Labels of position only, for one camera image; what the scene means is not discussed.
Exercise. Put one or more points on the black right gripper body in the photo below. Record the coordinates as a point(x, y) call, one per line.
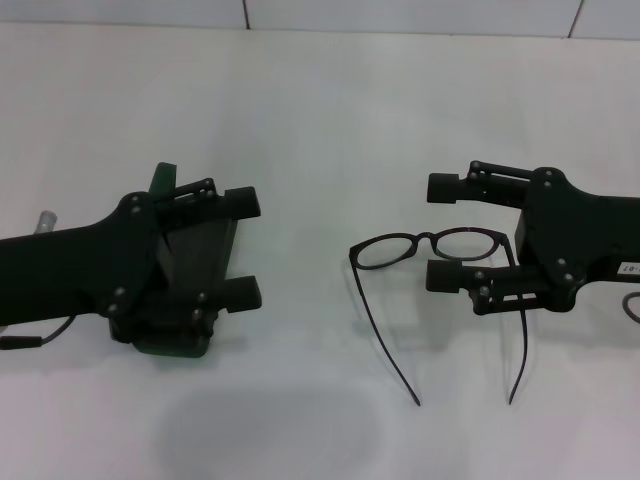
point(575, 235)

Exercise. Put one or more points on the black glasses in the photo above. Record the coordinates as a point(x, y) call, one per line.
point(426, 235)

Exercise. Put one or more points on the green glasses case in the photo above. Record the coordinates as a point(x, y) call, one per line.
point(165, 175)

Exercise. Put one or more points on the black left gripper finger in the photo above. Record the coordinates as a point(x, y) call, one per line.
point(240, 202)
point(242, 294)

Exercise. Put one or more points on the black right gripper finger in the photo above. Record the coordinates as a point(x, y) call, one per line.
point(442, 187)
point(442, 276)

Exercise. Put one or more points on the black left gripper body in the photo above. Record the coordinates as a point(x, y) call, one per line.
point(60, 270)

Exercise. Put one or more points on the silver cylinder post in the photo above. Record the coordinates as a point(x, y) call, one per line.
point(46, 221)

